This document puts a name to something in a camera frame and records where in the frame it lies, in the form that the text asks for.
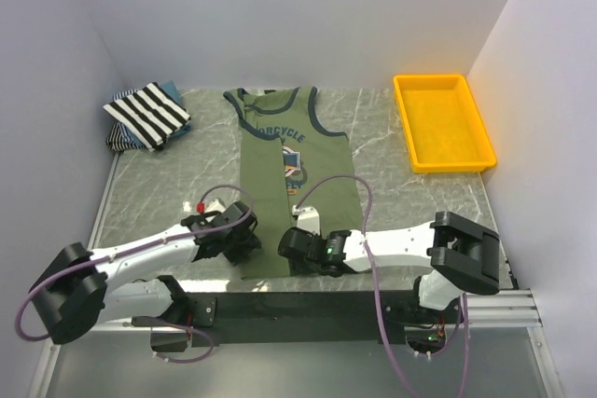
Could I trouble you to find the green motorcycle tank top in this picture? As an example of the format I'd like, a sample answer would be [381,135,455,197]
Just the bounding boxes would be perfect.
[224,87,363,280]

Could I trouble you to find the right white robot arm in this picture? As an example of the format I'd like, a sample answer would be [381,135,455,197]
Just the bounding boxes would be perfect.
[278,207,500,323]

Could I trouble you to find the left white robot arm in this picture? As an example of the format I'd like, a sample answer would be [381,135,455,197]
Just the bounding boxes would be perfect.
[30,201,259,345]

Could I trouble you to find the black white striped tank top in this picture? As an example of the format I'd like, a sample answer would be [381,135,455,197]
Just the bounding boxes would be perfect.
[103,82,191,151]

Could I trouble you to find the thin striped navy tank top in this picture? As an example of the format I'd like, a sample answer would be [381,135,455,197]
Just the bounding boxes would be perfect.
[105,121,146,152]

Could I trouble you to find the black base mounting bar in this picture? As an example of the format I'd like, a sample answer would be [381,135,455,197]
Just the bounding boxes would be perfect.
[130,290,421,348]

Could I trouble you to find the yellow plastic tray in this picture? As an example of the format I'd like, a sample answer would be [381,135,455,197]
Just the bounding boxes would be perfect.
[393,74,497,173]

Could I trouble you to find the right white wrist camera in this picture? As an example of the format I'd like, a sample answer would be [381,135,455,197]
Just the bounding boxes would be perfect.
[292,205,321,235]

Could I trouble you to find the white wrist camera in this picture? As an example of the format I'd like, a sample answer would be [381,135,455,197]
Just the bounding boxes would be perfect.
[181,199,227,227]
[292,205,321,235]

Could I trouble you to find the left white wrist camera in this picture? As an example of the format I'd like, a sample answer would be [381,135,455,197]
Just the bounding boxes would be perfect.
[181,199,227,227]

